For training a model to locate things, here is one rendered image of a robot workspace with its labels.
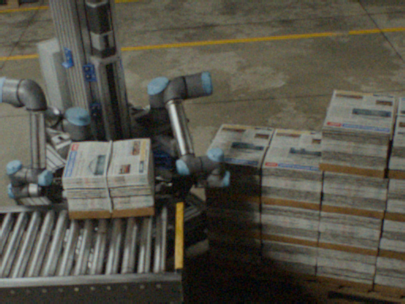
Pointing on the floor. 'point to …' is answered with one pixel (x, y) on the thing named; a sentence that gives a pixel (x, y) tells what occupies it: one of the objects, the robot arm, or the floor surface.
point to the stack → (302, 217)
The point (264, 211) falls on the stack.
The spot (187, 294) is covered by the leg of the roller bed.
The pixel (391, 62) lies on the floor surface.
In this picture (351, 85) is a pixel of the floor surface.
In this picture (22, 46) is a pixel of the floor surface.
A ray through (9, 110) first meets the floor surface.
